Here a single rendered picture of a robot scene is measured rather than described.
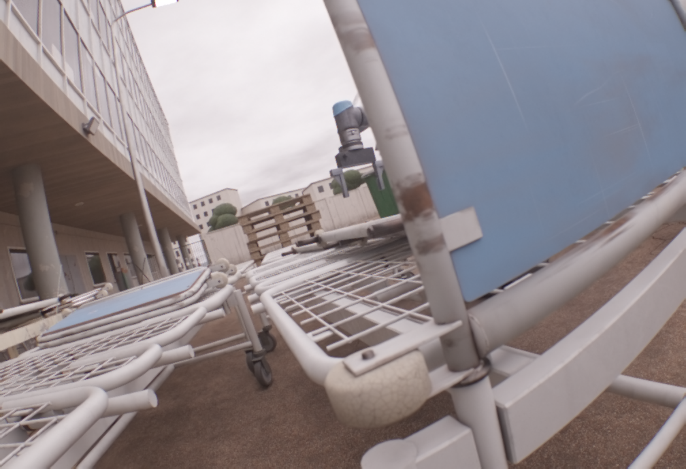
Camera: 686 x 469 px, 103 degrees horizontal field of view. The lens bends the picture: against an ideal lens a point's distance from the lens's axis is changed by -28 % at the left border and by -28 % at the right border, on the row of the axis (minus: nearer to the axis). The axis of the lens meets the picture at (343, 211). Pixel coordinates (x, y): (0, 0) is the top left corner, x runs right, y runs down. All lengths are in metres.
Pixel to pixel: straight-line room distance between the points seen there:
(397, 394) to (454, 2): 0.29
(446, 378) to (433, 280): 0.07
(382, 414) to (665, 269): 0.34
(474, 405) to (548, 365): 0.08
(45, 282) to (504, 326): 7.21
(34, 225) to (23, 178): 0.90
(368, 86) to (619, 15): 0.41
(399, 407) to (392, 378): 0.02
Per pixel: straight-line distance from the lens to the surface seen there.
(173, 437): 1.65
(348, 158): 1.30
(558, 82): 0.38
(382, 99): 0.24
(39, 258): 7.35
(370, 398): 0.21
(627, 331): 0.39
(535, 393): 0.30
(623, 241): 0.37
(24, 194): 7.60
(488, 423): 0.28
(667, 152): 0.54
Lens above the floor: 0.61
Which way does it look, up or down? 1 degrees up
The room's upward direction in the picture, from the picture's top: 18 degrees counter-clockwise
